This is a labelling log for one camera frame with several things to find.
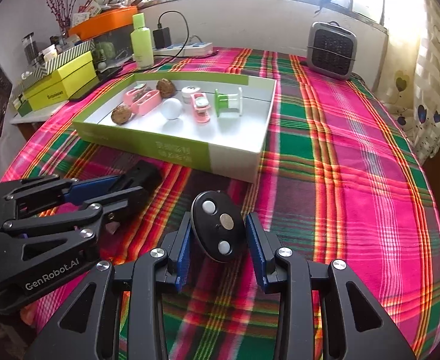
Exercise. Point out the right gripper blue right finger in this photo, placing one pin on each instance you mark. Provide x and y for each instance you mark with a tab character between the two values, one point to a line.
262	246

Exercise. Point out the white side shelf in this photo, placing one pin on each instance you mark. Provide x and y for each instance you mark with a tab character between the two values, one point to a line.
39	116

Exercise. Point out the pink clip with mint pad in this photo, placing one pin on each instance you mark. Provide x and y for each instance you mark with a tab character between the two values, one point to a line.
135	93

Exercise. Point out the grey chevron pattern box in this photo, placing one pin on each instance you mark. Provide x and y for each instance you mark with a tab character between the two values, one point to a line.
35	74

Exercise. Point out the black window latch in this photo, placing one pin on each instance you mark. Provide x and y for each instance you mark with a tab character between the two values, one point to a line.
322	4

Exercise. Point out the green and white open box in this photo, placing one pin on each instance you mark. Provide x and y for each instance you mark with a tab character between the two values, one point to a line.
229	146

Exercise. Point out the white round perforated cap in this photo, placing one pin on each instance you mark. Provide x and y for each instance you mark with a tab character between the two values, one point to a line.
188	91

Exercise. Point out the small green box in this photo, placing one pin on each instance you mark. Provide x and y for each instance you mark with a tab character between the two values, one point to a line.
22	106

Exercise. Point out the black smartphone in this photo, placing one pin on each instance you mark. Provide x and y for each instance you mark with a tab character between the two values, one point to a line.
100	79

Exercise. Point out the dark glass jar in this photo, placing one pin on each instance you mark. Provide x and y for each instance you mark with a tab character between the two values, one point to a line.
30	48

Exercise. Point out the green and white spool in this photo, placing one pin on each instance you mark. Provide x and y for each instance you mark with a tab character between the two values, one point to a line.
228	103

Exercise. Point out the light green plastic bottle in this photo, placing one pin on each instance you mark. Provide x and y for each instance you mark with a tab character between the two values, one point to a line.
141	41

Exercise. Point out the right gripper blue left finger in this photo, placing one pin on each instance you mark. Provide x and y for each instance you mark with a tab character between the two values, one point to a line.
179	254

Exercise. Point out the black oval three-button device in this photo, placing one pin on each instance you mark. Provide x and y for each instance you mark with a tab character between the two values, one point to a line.
218	226

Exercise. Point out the small grey heater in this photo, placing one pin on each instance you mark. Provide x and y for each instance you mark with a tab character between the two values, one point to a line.
331	50

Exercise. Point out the small brown walnut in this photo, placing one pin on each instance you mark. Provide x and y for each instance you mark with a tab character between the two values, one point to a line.
121	114

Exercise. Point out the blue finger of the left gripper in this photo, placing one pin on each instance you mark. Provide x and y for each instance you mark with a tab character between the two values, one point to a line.
81	191
128	197

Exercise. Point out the large brown walnut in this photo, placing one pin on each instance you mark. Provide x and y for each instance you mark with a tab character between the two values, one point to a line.
166	88

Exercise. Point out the black power adapter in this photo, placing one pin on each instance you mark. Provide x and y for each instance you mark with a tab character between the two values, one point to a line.
162	37

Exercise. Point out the pink clip with white pad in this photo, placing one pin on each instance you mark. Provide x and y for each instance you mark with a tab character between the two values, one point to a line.
200	105

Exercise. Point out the white round knob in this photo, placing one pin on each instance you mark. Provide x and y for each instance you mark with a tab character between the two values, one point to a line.
172	108

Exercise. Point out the white power strip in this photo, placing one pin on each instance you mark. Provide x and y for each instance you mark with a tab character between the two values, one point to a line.
196	49

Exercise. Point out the orange plastic tray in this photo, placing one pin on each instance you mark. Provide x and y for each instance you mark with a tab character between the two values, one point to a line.
103	23

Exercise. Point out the yellow shoe box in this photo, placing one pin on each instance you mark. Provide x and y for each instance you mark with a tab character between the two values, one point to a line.
61	84

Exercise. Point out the pink green plaid cloth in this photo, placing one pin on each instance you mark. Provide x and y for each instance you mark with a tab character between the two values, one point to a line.
338	179

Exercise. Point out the patterned curtain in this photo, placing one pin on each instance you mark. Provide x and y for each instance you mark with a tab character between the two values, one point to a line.
409	85

